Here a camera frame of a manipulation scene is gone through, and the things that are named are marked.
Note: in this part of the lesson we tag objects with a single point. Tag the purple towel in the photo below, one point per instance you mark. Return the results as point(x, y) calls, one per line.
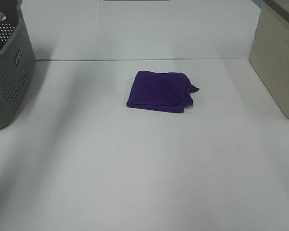
point(166, 92)

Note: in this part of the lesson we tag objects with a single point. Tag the grey perforated laundry basket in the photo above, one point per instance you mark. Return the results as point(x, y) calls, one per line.
point(17, 60)

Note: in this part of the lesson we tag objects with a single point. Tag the beige storage bin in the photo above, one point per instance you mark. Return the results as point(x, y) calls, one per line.
point(269, 55)

